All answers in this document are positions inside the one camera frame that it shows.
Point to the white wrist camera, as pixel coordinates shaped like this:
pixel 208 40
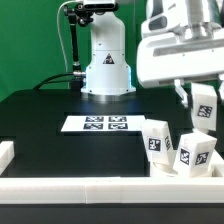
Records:
pixel 168 21

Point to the white front fence rail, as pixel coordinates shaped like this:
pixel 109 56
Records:
pixel 111 190

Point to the white marker base plate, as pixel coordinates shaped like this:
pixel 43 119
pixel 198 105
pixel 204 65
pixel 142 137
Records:
pixel 102 123

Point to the white round stool seat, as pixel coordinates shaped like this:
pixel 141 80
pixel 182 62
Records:
pixel 162 170

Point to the white left fence rail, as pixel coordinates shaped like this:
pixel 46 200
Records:
pixel 6 154

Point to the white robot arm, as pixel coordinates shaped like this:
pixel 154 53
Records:
pixel 181 41

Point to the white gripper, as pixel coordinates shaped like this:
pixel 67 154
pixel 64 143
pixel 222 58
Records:
pixel 162 59

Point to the white fence rail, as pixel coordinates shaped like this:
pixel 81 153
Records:
pixel 218 165
pixel 111 190
pixel 6 154

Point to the white right fence rail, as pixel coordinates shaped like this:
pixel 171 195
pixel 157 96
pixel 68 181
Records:
pixel 218 165

